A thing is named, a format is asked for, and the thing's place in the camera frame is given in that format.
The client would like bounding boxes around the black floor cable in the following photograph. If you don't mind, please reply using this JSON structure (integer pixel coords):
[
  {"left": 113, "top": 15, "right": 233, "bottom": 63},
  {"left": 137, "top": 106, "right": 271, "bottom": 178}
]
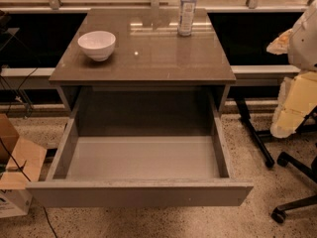
[{"left": 0, "top": 66, "right": 59, "bottom": 238}]

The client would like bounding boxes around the clear plastic water bottle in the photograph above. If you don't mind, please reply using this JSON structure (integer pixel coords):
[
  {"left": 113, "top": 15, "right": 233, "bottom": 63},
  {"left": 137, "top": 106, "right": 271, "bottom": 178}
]
[{"left": 177, "top": 0, "right": 197, "bottom": 37}]

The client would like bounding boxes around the brown cardboard box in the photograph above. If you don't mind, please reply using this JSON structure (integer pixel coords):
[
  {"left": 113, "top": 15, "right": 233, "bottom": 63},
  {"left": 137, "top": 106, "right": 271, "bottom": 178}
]
[{"left": 0, "top": 113, "right": 48, "bottom": 219}]

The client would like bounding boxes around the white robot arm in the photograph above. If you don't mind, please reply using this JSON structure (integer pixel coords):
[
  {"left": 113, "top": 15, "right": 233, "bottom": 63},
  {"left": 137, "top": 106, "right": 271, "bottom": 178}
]
[{"left": 266, "top": 1, "right": 317, "bottom": 138}]

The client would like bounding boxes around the grey drawer cabinet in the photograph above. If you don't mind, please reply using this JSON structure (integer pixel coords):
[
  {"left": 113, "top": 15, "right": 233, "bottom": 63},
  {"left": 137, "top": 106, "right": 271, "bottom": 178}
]
[{"left": 50, "top": 8, "right": 236, "bottom": 107}]

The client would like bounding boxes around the black table leg stand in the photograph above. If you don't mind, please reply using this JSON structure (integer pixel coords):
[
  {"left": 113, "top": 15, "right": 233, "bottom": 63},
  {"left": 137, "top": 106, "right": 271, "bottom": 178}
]
[{"left": 234, "top": 97, "right": 274, "bottom": 169}]

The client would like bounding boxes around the white ceramic bowl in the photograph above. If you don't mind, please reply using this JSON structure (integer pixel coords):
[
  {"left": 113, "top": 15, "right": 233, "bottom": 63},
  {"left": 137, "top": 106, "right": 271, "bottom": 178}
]
[{"left": 77, "top": 31, "right": 116, "bottom": 61}]

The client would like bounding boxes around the grey top drawer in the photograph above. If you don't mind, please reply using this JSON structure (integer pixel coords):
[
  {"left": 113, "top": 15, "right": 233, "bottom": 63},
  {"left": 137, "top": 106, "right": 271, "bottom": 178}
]
[{"left": 27, "top": 88, "right": 253, "bottom": 207}]

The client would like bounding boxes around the black office chair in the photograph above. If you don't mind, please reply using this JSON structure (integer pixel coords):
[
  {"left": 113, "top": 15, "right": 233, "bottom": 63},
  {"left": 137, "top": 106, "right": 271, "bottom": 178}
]
[{"left": 269, "top": 119, "right": 317, "bottom": 226}]

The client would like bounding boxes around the yellow foam-padded gripper finger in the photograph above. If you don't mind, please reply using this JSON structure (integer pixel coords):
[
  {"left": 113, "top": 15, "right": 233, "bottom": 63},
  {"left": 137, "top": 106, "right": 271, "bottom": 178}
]
[{"left": 266, "top": 30, "right": 317, "bottom": 138}]

